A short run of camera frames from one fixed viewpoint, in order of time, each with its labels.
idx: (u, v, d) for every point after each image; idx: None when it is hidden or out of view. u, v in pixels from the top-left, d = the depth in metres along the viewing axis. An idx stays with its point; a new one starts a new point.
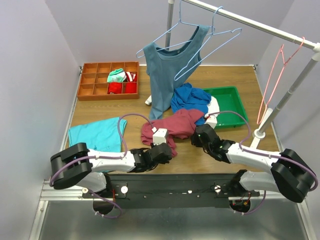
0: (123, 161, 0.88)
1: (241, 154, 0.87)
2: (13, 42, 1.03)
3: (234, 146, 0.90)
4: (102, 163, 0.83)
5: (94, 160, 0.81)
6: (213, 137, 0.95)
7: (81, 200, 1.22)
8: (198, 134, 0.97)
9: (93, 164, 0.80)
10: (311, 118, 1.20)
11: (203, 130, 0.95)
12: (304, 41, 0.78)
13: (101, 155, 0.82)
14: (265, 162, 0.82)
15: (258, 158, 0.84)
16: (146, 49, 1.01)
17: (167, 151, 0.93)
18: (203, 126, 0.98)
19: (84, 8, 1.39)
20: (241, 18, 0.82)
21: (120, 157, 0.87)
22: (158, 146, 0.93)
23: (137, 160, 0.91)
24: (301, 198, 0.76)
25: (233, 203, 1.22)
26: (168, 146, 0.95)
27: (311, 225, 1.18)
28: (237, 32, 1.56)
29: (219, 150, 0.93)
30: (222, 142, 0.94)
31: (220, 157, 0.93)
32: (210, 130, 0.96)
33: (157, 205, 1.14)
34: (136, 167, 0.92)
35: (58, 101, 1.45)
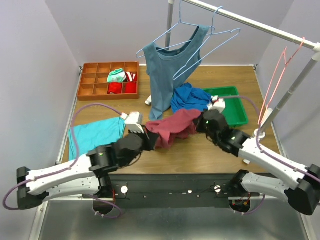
0: (74, 170, 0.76)
1: (258, 155, 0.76)
2: (13, 42, 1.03)
3: (251, 144, 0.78)
4: (43, 183, 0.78)
5: (32, 183, 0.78)
6: (223, 125, 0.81)
7: (81, 200, 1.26)
8: (207, 120, 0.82)
9: (31, 188, 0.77)
10: (311, 118, 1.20)
11: (213, 117, 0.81)
12: (304, 41, 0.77)
13: (38, 176, 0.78)
14: (288, 174, 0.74)
15: (281, 168, 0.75)
16: (146, 49, 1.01)
17: (132, 144, 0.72)
18: (212, 112, 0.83)
19: (84, 8, 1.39)
20: (241, 18, 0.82)
21: (66, 169, 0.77)
22: (120, 140, 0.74)
23: (100, 162, 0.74)
24: (311, 211, 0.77)
25: (233, 203, 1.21)
26: (136, 138, 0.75)
27: (310, 225, 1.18)
28: (237, 32, 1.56)
29: (229, 140, 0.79)
30: (232, 132, 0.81)
31: (229, 148, 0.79)
32: (221, 117, 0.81)
33: (157, 205, 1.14)
34: (102, 169, 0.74)
35: (58, 101, 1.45)
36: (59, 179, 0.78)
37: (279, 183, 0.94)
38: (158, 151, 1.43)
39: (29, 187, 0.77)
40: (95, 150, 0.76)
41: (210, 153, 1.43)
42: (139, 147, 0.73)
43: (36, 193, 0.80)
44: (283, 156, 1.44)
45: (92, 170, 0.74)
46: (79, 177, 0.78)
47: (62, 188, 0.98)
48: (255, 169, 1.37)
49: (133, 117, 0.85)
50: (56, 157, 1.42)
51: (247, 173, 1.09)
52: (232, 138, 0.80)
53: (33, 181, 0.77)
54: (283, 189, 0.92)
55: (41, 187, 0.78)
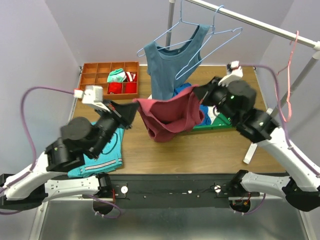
0: (36, 172, 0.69)
1: (284, 151, 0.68)
2: (13, 41, 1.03)
3: (279, 135, 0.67)
4: (15, 189, 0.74)
5: (9, 189, 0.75)
6: (251, 105, 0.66)
7: (81, 200, 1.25)
8: (232, 96, 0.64)
9: (8, 195, 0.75)
10: (311, 117, 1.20)
11: (243, 93, 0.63)
12: (303, 40, 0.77)
13: (8, 183, 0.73)
14: (310, 179, 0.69)
15: (305, 171, 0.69)
16: (147, 48, 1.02)
17: (77, 132, 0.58)
18: (241, 86, 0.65)
19: (84, 7, 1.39)
20: (242, 17, 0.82)
21: (28, 173, 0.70)
22: (63, 128, 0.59)
23: (57, 158, 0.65)
24: (310, 208, 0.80)
25: (233, 203, 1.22)
26: (83, 122, 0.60)
27: (310, 225, 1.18)
28: (239, 32, 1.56)
29: (253, 124, 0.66)
30: (257, 114, 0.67)
31: (251, 133, 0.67)
32: (253, 93, 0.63)
33: (157, 205, 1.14)
34: (62, 164, 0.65)
35: (58, 100, 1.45)
36: (27, 184, 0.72)
37: (277, 180, 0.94)
38: (158, 151, 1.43)
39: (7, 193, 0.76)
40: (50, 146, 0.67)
41: (210, 153, 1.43)
42: (89, 132, 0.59)
43: (20, 197, 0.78)
44: None
45: (51, 169, 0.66)
46: (47, 176, 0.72)
47: (62, 188, 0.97)
48: (255, 169, 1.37)
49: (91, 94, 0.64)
50: None
51: (246, 173, 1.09)
52: (261, 124, 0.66)
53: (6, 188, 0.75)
54: (281, 186, 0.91)
55: (16, 192, 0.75)
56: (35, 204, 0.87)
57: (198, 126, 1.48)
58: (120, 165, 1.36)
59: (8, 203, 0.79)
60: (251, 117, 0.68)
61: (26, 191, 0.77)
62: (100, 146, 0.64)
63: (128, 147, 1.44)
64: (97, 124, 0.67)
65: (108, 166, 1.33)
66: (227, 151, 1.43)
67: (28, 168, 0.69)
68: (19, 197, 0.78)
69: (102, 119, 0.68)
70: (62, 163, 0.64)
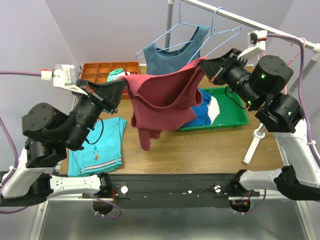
0: (20, 168, 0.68)
1: (302, 145, 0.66)
2: (12, 42, 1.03)
3: (301, 129, 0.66)
4: (6, 187, 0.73)
5: (4, 188, 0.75)
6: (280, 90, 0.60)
7: (81, 199, 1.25)
8: (265, 76, 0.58)
9: (5, 193, 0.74)
10: (311, 118, 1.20)
11: (278, 75, 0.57)
12: (307, 43, 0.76)
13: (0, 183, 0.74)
14: (316, 176, 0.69)
15: (314, 168, 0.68)
16: (146, 50, 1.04)
17: (37, 122, 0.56)
18: (276, 65, 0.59)
19: (84, 7, 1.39)
20: (240, 19, 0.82)
21: (13, 171, 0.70)
22: (24, 120, 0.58)
23: (34, 153, 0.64)
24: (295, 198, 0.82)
25: (233, 203, 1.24)
26: (45, 111, 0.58)
27: (310, 225, 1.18)
28: (238, 31, 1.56)
29: (280, 111, 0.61)
30: (282, 101, 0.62)
31: (274, 121, 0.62)
32: (288, 77, 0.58)
33: (157, 205, 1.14)
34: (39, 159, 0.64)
35: (58, 100, 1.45)
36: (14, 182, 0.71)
37: (269, 173, 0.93)
38: (158, 151, 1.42)
39: (3, 192, 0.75)
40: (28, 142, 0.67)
41: (210, 153, 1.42)
42: (49, 121, 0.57)
43: (17, 195, 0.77)
44: (283, 156, 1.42)
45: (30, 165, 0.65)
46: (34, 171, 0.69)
47: (66, 185, 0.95)
48: (255, 169, 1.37)
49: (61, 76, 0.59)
50: None
51: (245, 172, 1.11)
52: (289, 113, 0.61)
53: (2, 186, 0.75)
54: (272, 178, 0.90)
55: (9, 191, 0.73)
56: (35, 204, 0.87)
57: (198, 126, 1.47)
58: (120, 165, 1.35)
59: (7, 201, 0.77)
60: (276, 102, 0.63)
61: (19, 189, 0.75)
62: (75, 136, 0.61)
63: (128, 147, 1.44)
64: (75, 111, 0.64)
65: (108, 167, 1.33)
66: (227, 151, 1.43)
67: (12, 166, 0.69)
68: (16, 195, 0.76)
69: (80, 106, 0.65)
70: (38, 157, 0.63)
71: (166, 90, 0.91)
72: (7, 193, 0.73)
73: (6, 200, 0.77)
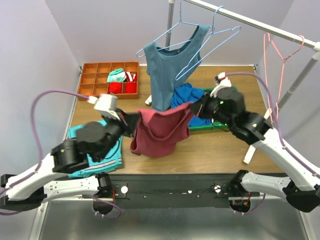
0: (41, 173, 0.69)
1: (279, 152, 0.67)
2: (13, 42, 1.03)
3: (273, 136, 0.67)
4: (17, 189, 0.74)
5: (11, 190, 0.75)
6: (240, 108, 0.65)
7: (81, 199, 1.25)
8: (221, 100, 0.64)
9: (10, 194, 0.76)
10: (311, 118, 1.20)
11: (230, 97, 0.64)
12: (304, 40, 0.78)
13: (11, 183, 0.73)
14: (306, 178, 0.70)
15: (300, 171, 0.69)
16: (146, 49, 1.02)
17: (92, 136, 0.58)
18: (228, 91, 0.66)
19: (84, 8, 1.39)
20: (241, 18, 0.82)
21: (32, 174, 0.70)
22: (79, 132, 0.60)
23: (64, 160, 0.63)
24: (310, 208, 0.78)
25: (233, 203, 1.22)
26: (99, 126, 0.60)
27: (310, 225, 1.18)
28: (238, 30, 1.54)
29: (247, 125, 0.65)
30: (249, 117, 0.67)
31: (246, 135, 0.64)
32: (239, 97, 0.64)
33: (157, 205, 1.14)
34: (67, 167, 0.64)
35: (58, 100, 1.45)
36: (31, 183, 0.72)
37: (277, 180, 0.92)
38: None
39: (9, 194, 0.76)
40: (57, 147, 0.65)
41: (210, 153, 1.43)
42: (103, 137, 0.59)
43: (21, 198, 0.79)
44: None
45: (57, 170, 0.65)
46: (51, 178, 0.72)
47: (60, 189, 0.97)
48: (255, 169, 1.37)
49: (104, 100, 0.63)
50: None
51: (246, 173, 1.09)
52: (254, 125, 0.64)
53: (8, 189, 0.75)
54: (281, 187, 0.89)
55: (19, 192, 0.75)
56: (35, 205, 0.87)
57: (198, 126, 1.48)
58: (120, 165, 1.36)
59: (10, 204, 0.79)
60: (245, 119, 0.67)
61: (27, 192, 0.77)
62: (107, 150, 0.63)
63: (127, 147, 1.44)
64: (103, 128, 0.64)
65: (108, 167, 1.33)
66: (227, 151, 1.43)
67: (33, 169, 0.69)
68: (21, 197, 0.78)
69: (109, 124, 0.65)
70: (67, 165, 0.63)
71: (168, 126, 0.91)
72: (16, 195, 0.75)
73: (9, 204, 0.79)
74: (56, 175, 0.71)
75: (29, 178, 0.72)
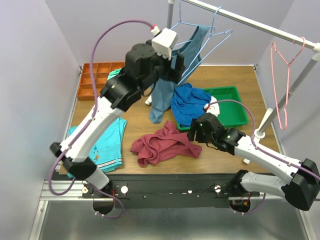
0: (99, 117, 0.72)
1: (253, 152, 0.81)
2: (13, 42, 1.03)
3: (246, 141, 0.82)
4: (78, 146, 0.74)
5: (71, 150, 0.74)
6: (217, 126, 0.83)
7: (81, 200, 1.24)
8: (200, 123, 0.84)
9: (72, 155, 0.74)
10: (310, 118, 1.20)
11: (205, 118, 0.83)
12: (305, 41, 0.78)
13: (70, 142, 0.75)
14: (282, 169, 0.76)
15: (275, 163, 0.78)
16: None
17: (145, 53, 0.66)
18: (205, 114, 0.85)
19: (84, 8, 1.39)
20: (241, 18, 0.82)
21: (90, 122, 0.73)
22: (131, 54, 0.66)
23: (119, 91, 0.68)
24: (307, 205, 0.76)
25: (233, 203, 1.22)
26: (146, 47, 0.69)
27: (310, 224, 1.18)
28: (229, 35, 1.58)
29: (225, 139, 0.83)
30: (227, 132, 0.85)
31: (225, 147, 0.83)
32: (213, 117, 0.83)
33: (156, 205, 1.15)
34: (124, 98, 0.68)
35: (58, 101, 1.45)
36: (91, 134, 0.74)
37: (276, 180, 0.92)
38: None
39: (71, 155, 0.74)
40: (106, 86, 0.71)
41: (210, 153, 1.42)
42: (153, 54, 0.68)
43: (81, 158, 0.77)
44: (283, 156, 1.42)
45: (116, 105, 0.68)
46: (109, 123, 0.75)
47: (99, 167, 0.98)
48: (255, 169, 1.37)
49: (166, 36, 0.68)
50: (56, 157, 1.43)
51: (246, 173, 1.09)
52: (228, 136, 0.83)
53: (69, 149, 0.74)
54: (280, 185, 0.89)
55: (81, 150, 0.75)
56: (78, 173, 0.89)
57: None
58: (120, 165, 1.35)
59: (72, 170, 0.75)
60: (225, 134, 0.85)
61: (88, 147, 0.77)
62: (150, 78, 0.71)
63: (128, 147, 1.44)
64: None
65: (108, 167, 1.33)
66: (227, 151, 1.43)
67: (91, 116, 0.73)
68: (82, 157, 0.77)
69: None
70: (125, 95, 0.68)
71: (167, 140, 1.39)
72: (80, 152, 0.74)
73: (70, 170, 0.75)
74: (113, 118, 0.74)
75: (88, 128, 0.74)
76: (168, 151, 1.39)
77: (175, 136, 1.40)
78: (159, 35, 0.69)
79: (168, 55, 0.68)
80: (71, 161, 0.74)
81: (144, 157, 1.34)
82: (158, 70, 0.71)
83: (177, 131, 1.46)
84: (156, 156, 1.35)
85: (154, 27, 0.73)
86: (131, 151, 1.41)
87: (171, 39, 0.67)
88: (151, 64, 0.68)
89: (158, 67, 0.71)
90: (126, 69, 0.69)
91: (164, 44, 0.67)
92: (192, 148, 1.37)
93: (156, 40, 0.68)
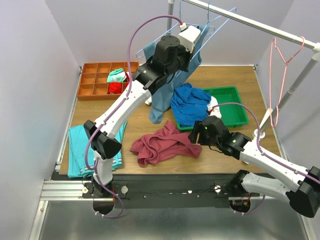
0: (132, 97, 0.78)
1: (259, 157, 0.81)
2: (13, 42, 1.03)
3: (252, 146, 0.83)
4: (113, 122, 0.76)
5: (105, 126, 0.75)
6: (222, 129, 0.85)
7: (81, 199, 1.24)
8: (205, 126, 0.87)
9: (107, 130, 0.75)
10: (311, 118, 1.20)
11: (210, 122, 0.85)
12: (304, 41, 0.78)
13: (105, 118, 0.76)
14: (289, 176, 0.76)
15: (282, 170, 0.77)
16: (147, 49, 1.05)
17: (173, 42, 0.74)
18: (210, 118, 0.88)
19: (84, 8, 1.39)
20: (241, 18, 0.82)
21: (124, 101, 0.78)
22: (160, 43, 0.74)
23: (150, 76, 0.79)
24: (313, 213, 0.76)
25: (233, 203, 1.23)
26: (172, 37, 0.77)
27: (311, 225, 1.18)
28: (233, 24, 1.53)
29: (230, 143, 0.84)
30: (233, 136, 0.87)
31: (230, 151, 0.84)
32: (218, 121, 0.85)
33: (157, 205, 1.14)
34: (154, 82, 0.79)
35: (58, 101, 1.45)
36: (124, 112, 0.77)
37: (280, 184, 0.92)
38: None
39: (105, 131, 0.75)
40: (138, 71, 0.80)
41: (211, 153, 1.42)
42: (179, 43, 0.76)
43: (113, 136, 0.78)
44: (283, 156, 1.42)
45: (147, 87, 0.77)
46: (138, 103, 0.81)
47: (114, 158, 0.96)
48: (255, 169, 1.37)
49: (191, 32, 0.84)
50: (56, 157, 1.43)
51: (247, 174, 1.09)
52: (234, 141, 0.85)
53: (103, 125, 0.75)
54: (284, 190, 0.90)
55: (115, 126, 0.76)
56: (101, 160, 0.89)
57: None
58: (120, 165, 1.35)
59: (105, 148, 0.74)
60: (230, 138, 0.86)
61: (119, 125, 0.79)
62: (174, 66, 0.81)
63: (128, 147, 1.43)
64: None
65: None
66: None
67: (124, 95, 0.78)
68: (113, 135, 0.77)
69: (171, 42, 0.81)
70: (155, 79, 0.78)
71: (169, 141, 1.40)
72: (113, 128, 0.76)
73: (105, 148, 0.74)
74: (142, 99, 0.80)
75: (122, 105, 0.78)
76: (168, 151, 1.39)
77: (177, 137, 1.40)
78: (186, 31, 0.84)
79: (191, 49, 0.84)
80: (106, 135, 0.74)
81: (145, 157, 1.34)
82: (180, 60, 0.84)
83: (177, 131, 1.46)
84: (156, 157, 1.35)
85: (182, 23, 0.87)
86: (131, 151, 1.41)
87: (196, 35, 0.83)
88: (176, 52, 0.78)
89: (180, 57, 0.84)
90: (154, 57, 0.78)
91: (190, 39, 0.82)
92: (193, 148, 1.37)
93: (182, 34, 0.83)
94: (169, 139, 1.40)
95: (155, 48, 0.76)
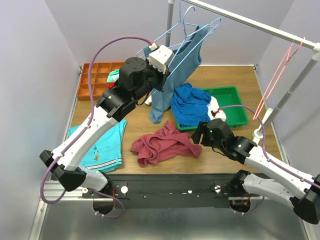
0: (95, 125, 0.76)
1: (264, 164, 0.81)
2: (13, 42, 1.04)
3: (257, 152, 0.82)
4: (72, 153, 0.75)
5: (63, 158, 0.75)
6: (228, 133, 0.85)
7: (81, 199, 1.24)
8: (210, 129, 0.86)
9: (64, 163, 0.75)
10: (311, 118, 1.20)
11: (216, 125, 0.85)
12: (303, 41, 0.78)
13: (63, 150, 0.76)
14: (296, 184, 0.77)
15: (288, 178, 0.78)
16: (146, 49, 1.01)
17: (138, 66, 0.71)
18: (215, 121, 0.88)
19: (84, 8, 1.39)
20: (241, 18, 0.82)
21: (85, 130, 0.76)
22: (123, 67, 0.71)
23: (115, 102, 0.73)
24: (317, 219, 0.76)
25: (233, 203, 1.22)
26: (137, 60, 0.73)
27: (310, 225, 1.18)
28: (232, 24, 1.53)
29: (235, 148, 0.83)
30: (238, 140, 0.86)
31: (235, 155, 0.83)
32: (224, 125, 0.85)
33: (157, 205, 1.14)
34: (120, 108, 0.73)
35: (58, 101, 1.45)
36: (84, 142, 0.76)
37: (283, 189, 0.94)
38: None
39: (62, 163, 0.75)
40: (103, 97, 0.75)
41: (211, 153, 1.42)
42: (145, 67, 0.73)
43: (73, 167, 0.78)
44: (283, 156, 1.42)
45: (111, 115, 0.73)
46: (101, 131, 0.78)
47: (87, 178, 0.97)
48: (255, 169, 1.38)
49: (162, 53, 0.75)
50: None
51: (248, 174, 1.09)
52: (239, 146, 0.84)
53: (61, 157, 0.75)
54: (288, 196, 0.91)
55: (73, 158, 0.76)
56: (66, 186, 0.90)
57: None
58: (120, 165, 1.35)
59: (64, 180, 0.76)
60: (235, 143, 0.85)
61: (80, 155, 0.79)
62: (141, 90, 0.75)
63: (128, 147, 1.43)
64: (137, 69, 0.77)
65: (108, 167, 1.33)
66: None
67: (85, 124, 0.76)
68: (73, 167, 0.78)
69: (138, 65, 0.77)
70: (121, 105, 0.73)
71: (170, 142, 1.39)
72: (72, 161, 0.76)
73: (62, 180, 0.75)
74: (106, 127, 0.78)
75: (83, 135, 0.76)
76: (168, 151, 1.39)
77: (177, 137, 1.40)
78: (156, 51, 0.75)
79: (163, 70, 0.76)
80: (63, 169, 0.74)
81: (146, 158, 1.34)
82: (151, 82, 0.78)
83: (177, 131, 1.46)
84: (156, 157, 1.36)
85: (151, 43, 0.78)
86: (131, 151, 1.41)
87: (167, 57, 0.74)
88: (143, 76, 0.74)
89: (151, 79, 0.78)
90: (120, 82, 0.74)
91: (160, 61, 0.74)
92: (193, 148, 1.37)
93: (153, 55, 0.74)
94: (169, 139, 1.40)
95: (119, 73, 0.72)
